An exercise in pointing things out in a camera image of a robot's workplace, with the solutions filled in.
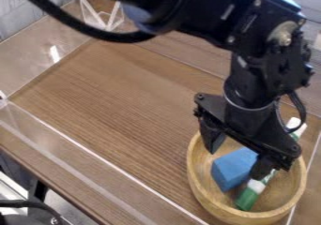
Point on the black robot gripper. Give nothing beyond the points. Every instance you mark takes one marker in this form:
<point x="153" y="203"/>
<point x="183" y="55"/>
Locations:
<point x="257" y="128"/>

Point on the green and white marker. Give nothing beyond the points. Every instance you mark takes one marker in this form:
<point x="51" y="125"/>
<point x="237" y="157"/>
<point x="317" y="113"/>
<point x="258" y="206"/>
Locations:
<point x="250" y="193"/>

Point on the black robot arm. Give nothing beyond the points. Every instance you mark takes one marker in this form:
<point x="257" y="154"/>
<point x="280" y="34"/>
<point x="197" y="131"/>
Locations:
<point x="261" y="32"/>

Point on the brown wooden bowl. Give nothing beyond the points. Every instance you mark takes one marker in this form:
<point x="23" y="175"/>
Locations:
<point x="277" y="200"/>

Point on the blue foam block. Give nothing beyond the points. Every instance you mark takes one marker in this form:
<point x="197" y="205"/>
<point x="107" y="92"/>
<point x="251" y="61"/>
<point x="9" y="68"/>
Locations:
<point x="230" y="169"/>

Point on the clear acrylic tray wall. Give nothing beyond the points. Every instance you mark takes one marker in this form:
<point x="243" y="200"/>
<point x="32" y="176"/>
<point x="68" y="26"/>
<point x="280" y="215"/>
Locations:
<point x="106" y="192"/>

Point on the clear acrylic corner bracket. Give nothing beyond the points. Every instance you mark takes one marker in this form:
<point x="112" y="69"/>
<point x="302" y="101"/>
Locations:
<point x="100" y="19"/>

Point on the black metal table frame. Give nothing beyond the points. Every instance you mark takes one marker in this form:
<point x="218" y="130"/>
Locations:
<point x="23" y="194"/>

